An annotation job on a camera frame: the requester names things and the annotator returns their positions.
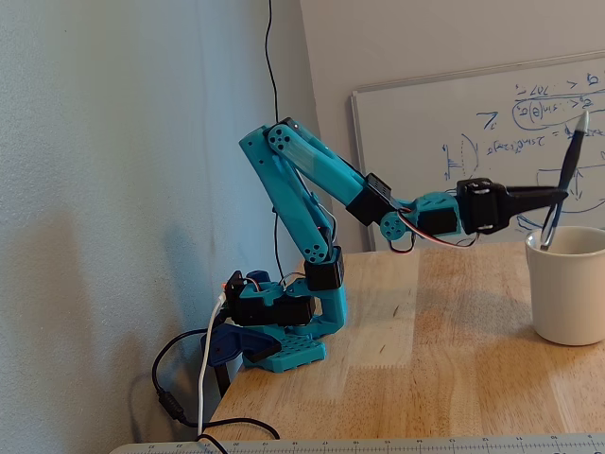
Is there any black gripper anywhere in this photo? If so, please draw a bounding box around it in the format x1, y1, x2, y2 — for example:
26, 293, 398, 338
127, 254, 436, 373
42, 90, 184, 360
455, 177, 570, 236

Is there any black pen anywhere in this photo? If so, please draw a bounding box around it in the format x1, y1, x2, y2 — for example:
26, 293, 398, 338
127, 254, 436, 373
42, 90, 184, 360
540, 111, 591, 253

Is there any white ceramic mug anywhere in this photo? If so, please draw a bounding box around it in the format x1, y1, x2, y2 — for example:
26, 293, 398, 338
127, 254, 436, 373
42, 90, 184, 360
524, 225, 605, 347

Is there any whiteboard with blue writing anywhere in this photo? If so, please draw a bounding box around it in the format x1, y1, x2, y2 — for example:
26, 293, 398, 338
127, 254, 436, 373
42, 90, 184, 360
350, 50, 605, 252

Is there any grey cutting mat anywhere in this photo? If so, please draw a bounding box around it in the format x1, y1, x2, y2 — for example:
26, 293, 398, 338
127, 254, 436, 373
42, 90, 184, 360
109, 432, 605, 454

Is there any blue table clamp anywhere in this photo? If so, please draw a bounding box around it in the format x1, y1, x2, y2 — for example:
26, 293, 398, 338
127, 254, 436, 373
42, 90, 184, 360
200, 269, 284, 368

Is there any thin black cable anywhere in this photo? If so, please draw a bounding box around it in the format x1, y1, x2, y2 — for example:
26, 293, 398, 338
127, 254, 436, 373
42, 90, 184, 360
263, 0, 287, 285

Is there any white usb cable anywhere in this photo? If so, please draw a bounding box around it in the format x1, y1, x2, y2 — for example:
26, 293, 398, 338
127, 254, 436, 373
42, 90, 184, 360
196, 291, 229, 439

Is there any black power cable with ferrite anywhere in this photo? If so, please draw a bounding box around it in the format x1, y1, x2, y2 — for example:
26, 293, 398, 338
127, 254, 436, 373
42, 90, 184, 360
151, 328, 281, 454

